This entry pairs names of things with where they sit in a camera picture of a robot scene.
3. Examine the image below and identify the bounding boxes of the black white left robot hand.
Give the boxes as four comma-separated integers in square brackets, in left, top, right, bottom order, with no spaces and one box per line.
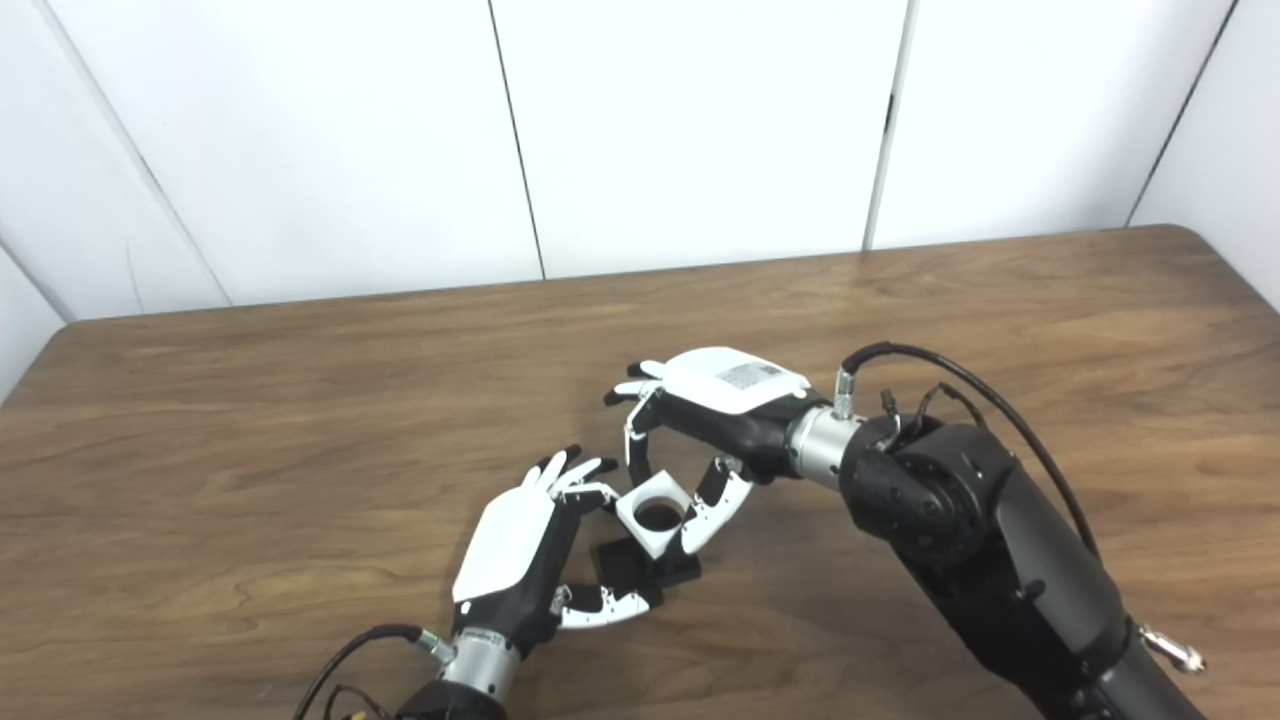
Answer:
[452,445,663,656]

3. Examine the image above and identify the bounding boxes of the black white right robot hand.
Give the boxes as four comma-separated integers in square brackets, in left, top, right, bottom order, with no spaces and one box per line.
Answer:
[603,346,813,557]

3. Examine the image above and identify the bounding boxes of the black peg with square base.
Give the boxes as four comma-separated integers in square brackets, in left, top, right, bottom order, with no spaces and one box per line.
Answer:
[592,535,703,601]

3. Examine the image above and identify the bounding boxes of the white square piece with hole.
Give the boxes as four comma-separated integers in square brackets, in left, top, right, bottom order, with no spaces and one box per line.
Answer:
[615,473,698,560]

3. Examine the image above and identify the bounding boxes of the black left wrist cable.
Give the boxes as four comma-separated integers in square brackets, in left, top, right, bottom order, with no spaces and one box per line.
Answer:
[293,624,457,720]

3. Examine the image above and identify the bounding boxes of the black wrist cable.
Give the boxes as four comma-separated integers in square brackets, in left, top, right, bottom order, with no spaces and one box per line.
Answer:
[833,342,1101,561]
[293,624,457,720]

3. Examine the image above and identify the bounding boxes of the thin right wrist wires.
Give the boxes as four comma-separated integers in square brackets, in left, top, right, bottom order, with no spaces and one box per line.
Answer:
[878,382,991,441]

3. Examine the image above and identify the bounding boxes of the thin wrist wires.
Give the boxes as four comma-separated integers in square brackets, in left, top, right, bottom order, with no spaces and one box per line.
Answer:
[878,382,991,441]
[322,684,391,720]

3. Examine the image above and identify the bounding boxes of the thin left wrist wires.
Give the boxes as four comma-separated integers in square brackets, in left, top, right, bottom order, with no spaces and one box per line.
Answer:
[322,684,391,720]

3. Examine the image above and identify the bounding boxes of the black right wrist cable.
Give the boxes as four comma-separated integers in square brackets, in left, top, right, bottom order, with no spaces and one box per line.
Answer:
[833,342,1101,561]

